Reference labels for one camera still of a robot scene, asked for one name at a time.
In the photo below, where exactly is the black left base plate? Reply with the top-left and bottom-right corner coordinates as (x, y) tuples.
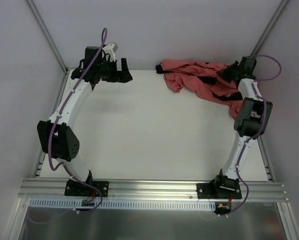
(64, 180), (109, 198)

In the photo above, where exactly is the white slotted cable duct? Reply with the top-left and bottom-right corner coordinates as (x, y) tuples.
(29, 198), (216, 211)

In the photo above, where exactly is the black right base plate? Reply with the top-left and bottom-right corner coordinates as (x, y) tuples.
(196, 182), (242, 200)

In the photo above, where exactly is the pink t-shirt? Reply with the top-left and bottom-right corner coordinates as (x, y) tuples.
(160, 58), (243, 120)

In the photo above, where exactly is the aluminium rail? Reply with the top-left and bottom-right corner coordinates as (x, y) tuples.
(257, 136), (275, 182)
(18, 177), (290, 202)
(31, 69), (70, 178)

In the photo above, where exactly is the left aluminium frame post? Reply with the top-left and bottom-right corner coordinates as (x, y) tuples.
(24, 0), (68, 73)

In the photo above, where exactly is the aluminium frame post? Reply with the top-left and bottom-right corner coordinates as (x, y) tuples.
(24, 0), (68, 73)
(250, 0), (290, 56)

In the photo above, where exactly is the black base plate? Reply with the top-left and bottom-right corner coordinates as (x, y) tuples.
(196, 182), (242, 200)
(64, 180), (109, 198)

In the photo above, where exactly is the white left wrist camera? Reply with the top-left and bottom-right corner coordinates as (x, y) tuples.
(102, 42), (118, 62)

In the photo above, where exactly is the left side aluminium rail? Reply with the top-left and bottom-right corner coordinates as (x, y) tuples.
(31, 69), (70, 178)

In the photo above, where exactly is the aluminium front rail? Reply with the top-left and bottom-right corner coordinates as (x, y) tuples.
(18, 177), (290, 202)

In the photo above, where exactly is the right side aluminium rail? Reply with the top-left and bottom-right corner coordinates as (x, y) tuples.
(257, 136), (275, 182)

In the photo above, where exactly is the right aluminium frame post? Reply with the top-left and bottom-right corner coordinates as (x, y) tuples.
(250, 0), (290, 56)

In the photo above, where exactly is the black t-shirt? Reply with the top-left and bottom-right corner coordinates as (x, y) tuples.
(155, 61), (243, 102)

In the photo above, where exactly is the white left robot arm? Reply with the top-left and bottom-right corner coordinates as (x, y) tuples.
(37, 43), (133, 196)

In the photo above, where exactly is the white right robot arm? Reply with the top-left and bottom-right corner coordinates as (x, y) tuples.
(211, 56), (273, 199)

